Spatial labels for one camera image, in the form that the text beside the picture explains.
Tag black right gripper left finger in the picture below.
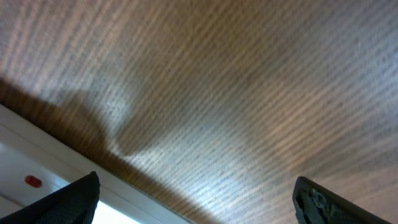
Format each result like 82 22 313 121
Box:
1 171 100 224

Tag white power strip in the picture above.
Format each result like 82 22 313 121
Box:
1 106 188 224

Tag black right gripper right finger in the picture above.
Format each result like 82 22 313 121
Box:
292 176 389 224

